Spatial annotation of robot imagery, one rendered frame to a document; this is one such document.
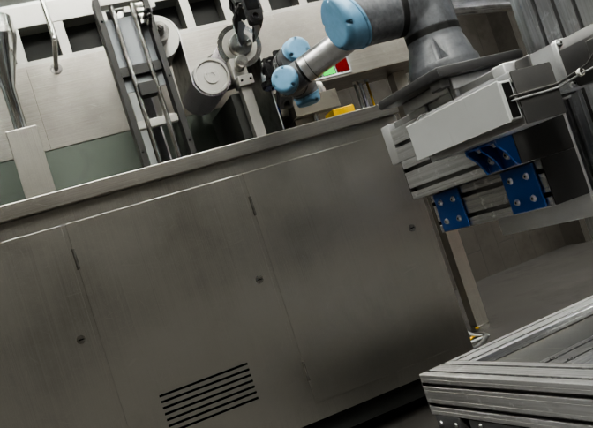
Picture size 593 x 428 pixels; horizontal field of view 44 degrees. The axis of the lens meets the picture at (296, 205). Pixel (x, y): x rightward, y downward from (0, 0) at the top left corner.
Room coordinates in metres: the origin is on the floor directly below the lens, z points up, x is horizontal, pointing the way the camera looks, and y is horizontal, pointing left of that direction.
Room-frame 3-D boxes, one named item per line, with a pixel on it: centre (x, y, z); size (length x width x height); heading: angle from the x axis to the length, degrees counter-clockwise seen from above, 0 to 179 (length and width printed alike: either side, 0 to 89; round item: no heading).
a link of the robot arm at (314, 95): (2.09, -0.12, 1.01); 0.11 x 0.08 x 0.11; 161
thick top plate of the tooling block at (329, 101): (2.56, -0.10, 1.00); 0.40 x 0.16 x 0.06; 19
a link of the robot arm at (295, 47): (2.11, -0.13, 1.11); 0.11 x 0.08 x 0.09; 19
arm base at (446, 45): (1.52, -0.38, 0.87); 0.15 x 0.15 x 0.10
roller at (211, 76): (2.43, 0.17, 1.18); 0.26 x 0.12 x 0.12; 19
